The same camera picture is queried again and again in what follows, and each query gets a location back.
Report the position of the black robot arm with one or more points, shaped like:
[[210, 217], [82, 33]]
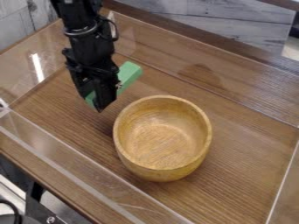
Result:
[[78, 13]]

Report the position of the green rectangular block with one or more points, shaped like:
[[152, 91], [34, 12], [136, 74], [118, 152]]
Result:
[[128, 74]]

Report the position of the clear acrylic tray walls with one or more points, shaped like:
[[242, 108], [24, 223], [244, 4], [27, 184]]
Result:
[[59, 140]]

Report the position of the black table leg frame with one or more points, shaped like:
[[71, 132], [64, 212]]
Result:
[[35, 209]]

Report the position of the brown wooden bowl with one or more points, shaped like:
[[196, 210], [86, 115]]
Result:
[[162, 136]]

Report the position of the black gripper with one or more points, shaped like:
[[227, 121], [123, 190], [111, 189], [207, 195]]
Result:
[[92, 69]]

